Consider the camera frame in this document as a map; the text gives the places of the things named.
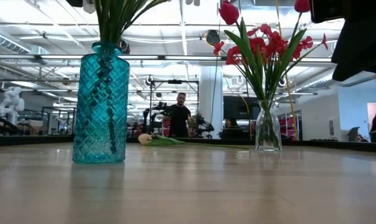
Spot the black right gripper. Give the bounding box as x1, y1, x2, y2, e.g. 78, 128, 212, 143
310, 0, 376, 82

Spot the white tulip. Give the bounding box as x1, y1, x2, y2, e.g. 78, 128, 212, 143
137, 133, 252, 149

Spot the teal glass vase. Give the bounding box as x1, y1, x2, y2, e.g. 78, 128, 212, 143
72, 41, 131, 165

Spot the clear glass vase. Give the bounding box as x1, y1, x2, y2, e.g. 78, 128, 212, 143
255, 100, 283, 153

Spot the grey chair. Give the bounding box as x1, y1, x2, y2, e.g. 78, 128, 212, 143
347, 126, 361, 142

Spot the black monitor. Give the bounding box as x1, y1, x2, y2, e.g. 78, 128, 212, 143
222, 95, 260, 121

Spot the white pillar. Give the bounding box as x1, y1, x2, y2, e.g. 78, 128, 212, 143
199, 65, 224, 139

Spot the white robot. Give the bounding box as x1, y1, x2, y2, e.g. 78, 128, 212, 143
0, 86, 25, 126

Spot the yellow cable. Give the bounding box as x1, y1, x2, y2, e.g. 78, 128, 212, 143
273, 0, 298, 140

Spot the black cable with coil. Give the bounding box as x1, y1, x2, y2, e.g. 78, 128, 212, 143
208, 0, 222, 138

